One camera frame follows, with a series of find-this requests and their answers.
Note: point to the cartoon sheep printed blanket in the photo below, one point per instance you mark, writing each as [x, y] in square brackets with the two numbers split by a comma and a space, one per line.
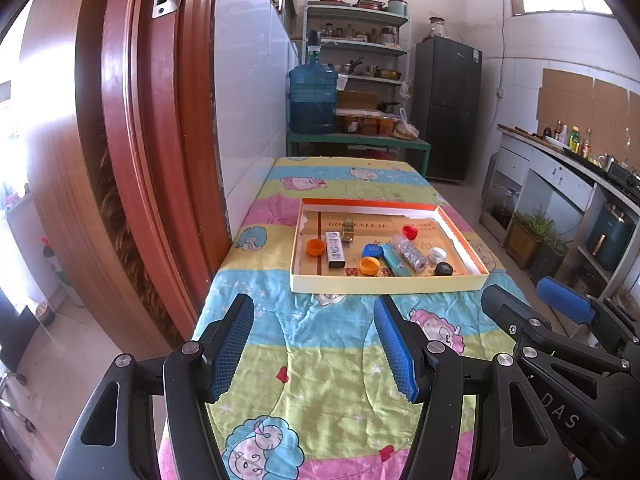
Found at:
[320, 360]

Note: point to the brown wooden door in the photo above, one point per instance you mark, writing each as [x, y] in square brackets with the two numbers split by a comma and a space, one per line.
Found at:
[125, 185]

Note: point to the grey kitchen counter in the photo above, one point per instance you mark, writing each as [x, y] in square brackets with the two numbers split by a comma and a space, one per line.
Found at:
[545, 170]

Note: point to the metal shelf rack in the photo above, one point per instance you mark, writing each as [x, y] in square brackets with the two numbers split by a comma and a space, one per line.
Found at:
[360, 47]

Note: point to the glass jar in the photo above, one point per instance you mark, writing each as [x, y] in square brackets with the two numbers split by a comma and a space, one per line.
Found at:
[436, 29]

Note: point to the brown cardboard carton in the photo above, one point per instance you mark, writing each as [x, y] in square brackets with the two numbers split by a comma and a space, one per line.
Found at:
[357, 100]

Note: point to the white squeeze bottle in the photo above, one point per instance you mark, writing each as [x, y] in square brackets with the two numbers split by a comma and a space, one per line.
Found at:
[565, 136]

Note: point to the metal cup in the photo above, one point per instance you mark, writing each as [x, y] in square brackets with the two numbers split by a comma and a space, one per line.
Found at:
[606, 161]

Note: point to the teal kitchen appliance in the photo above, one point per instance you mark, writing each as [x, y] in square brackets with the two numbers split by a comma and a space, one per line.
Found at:
[610, 237]

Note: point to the red label sauce bottle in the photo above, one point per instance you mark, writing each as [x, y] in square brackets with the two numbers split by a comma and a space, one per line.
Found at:
[586, 146]

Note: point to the blue water jug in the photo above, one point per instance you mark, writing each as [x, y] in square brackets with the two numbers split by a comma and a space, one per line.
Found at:
[313, 100]

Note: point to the clear plastic jug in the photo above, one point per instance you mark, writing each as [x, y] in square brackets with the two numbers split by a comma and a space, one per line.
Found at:
[504, 210]

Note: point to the shallow cardboard box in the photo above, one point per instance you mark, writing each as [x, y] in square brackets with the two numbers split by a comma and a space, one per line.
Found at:
[380, 284]

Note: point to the black round cap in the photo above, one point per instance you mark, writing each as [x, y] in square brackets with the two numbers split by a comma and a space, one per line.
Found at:
[444, 269]

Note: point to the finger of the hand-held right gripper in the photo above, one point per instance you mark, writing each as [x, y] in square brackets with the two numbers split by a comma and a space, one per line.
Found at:
[565, 300]
[530, 330]

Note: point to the white cartoon lighter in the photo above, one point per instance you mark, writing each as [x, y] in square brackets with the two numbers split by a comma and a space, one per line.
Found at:
[335, 249]

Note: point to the water jug pump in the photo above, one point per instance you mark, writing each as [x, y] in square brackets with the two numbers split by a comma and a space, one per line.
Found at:
[314, 47]

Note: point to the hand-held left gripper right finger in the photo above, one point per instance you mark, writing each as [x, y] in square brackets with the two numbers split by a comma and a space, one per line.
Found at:
[397, 355]

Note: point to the chrome chair base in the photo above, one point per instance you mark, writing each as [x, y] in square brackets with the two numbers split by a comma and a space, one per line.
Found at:
[15, 402]

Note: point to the dark potted plant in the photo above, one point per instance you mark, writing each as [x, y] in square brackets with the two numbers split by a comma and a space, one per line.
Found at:
[549, 262]

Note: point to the orange bottle cap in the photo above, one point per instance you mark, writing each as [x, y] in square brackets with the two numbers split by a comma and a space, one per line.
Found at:
[316, 247]
[370, 266]

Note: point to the green low table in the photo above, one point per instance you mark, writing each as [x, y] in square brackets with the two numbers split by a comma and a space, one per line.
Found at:
[350, 139]

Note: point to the red bottle cap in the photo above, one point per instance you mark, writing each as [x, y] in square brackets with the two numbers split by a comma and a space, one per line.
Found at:
[410, 232]

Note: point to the clear glitter bottle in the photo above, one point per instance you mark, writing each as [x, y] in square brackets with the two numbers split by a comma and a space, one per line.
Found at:
[411, 255]

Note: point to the white bottle cap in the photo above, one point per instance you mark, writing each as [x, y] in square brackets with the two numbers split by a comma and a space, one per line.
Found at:
[436, 255]

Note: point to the metal cooking pot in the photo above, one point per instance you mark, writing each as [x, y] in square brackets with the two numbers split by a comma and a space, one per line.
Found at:
[590, 279]

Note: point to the teal plastic tube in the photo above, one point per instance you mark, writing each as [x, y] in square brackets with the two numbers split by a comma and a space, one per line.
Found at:
[395, 262]

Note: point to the blue bottle cap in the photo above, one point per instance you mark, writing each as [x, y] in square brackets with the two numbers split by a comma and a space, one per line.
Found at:
[371, 250]

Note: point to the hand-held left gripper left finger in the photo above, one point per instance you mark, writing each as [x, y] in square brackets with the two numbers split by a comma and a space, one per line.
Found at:
[227, 345]

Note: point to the yellow potted plant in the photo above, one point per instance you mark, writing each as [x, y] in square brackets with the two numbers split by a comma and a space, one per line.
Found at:
[522, 245]

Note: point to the dark refrigerator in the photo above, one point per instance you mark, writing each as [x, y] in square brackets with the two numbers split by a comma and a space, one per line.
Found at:
[447, 110]

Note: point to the green bottle with yellow cap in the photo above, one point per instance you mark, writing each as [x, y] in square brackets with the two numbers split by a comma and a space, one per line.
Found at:
[575, 141]

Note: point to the cardboard wall sheet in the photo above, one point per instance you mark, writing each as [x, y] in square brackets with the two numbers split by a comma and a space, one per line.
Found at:
[580, 95]

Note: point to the plastic bag of food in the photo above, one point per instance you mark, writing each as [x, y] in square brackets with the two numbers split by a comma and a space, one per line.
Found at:
[406, 129]

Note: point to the black gas stove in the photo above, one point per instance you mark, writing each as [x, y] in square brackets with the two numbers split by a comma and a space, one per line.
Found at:
[625, 176]

